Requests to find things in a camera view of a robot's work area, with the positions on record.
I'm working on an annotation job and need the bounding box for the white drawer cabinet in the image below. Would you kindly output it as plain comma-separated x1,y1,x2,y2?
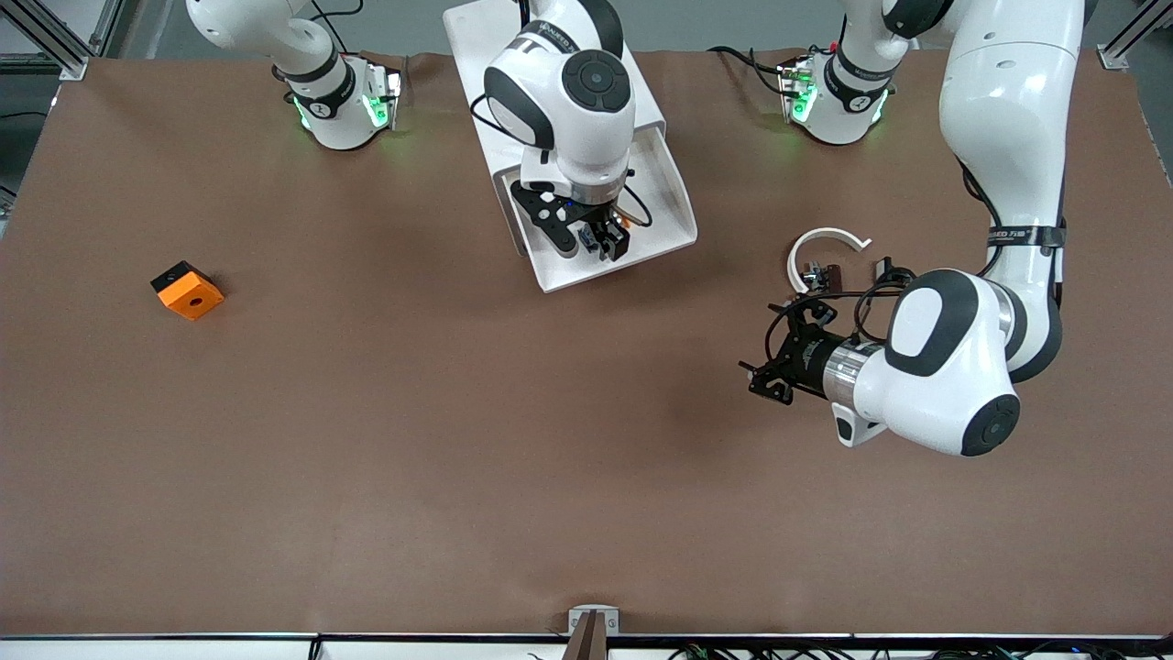
443,0,667,184

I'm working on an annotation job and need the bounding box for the white curved plastic part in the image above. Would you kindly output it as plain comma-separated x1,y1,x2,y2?
788,226,873,296

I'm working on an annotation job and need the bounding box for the brown table cover mat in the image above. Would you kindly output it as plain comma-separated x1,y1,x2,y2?
0,46,1173,638

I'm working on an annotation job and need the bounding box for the orange block with black part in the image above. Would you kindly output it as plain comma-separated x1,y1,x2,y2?
151,261,225,322

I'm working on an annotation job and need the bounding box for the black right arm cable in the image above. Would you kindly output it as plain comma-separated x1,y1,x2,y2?
469,90,654,230

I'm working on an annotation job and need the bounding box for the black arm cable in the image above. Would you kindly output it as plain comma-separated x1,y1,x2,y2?
768,266,917,347
469,90,654,230

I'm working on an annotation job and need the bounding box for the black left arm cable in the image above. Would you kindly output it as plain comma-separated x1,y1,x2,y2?
768,266,917,347

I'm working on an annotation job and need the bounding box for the black base cable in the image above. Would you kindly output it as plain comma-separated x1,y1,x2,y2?
707,44,794,97

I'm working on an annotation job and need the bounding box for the black cable bundle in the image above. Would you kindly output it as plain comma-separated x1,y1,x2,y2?
669,642,1173,660

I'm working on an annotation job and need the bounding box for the grey metal bracket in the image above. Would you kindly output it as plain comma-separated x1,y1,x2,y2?
568,605,620,635

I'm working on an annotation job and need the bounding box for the brown post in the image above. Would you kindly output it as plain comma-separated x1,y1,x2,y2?
565,610,608,660

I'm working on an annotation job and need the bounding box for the aluminium frame profile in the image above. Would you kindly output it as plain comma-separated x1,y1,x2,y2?
0,0,125,82
1098,0,1173,72

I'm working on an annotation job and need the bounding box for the white table edge rail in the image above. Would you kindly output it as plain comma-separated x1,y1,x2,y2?
0,632,1173,660

